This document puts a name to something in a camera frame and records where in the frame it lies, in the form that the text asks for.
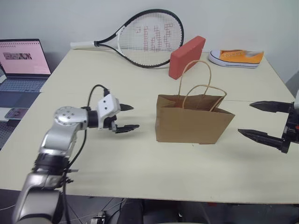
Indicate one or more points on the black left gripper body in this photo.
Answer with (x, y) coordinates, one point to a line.
(109, 122)

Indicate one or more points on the black mesh panel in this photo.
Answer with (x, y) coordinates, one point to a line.
(5, 133)

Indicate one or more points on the red brick block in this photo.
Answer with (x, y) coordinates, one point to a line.
(184, 58)

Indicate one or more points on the small black device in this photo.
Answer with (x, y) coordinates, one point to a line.
(98, 219)

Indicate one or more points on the orange white sneaker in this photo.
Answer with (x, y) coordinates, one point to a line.
(236, 58)

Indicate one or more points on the black white tennis racket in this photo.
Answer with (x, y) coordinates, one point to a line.
(81, 44)

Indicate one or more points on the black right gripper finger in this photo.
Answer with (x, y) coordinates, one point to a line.
(261, 136)
(271, 106)

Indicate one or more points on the dark rounded shape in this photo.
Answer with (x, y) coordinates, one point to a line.
(130, 212)

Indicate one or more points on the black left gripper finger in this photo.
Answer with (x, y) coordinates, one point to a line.
(127, 107)
(127, 128)

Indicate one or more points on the brown paper bag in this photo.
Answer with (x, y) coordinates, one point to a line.
(191, 126)

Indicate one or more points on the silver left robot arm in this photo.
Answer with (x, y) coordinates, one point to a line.
(63, 130)

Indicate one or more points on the smartphone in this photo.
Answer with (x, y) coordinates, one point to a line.
(16, 113)

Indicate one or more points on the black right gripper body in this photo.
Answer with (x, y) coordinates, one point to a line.
(292, 130)

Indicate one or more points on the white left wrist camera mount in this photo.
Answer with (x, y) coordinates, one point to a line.
(107, 105)

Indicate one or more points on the grey laptop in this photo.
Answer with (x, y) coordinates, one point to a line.
(21, 86)

